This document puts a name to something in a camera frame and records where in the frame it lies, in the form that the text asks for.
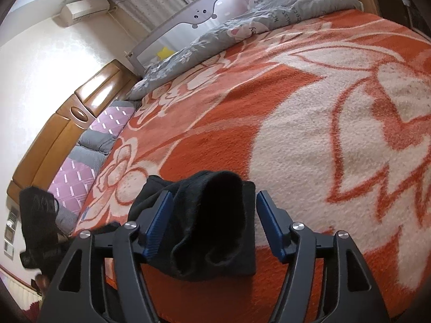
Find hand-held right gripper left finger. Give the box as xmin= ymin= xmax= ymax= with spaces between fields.
xmin=40 ymin=190 xmax=174 ymax=323

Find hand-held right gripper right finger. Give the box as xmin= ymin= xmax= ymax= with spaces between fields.
xmin=255 ymin=190 xmax=392 ymax=323

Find black pants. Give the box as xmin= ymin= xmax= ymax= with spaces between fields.
xmin=91 ymin=170 xmax=257 ymax=280

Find orange floral blanket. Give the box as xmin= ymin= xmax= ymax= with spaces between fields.
xmin=72 ymin=8 xmax=431 ymax=320

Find pink and grey cushion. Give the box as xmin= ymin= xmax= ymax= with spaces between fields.
xmin=48 ymin=100 xmax=139 ymax=237

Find dark cloth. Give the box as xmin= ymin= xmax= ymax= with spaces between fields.
xmin=18 ymin=186 xmax=69 ymax=278

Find wooden headboard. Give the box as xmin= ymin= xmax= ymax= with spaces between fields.
xmin=7 ymin=59 xmax=142 ymax=196

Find grey floral quilt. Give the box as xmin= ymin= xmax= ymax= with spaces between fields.
xmin=129 ymin=0 xmax=365 ymax=101

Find white air conditioner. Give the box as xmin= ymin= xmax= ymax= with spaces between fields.
xmin=60 ymin=0 xmax=110 ymax=26

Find dark low cabinet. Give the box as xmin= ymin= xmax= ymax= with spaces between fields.
xmin=366 ymin=0 xmax=431 ymax=43

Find wall switch panel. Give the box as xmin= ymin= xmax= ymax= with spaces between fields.
xmin=3 ymin=208 xmax=19 ymax=260

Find grey bed guard rail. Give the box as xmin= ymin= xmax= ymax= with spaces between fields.
xmin=125 ymin=0 xmax=305 ymax=76

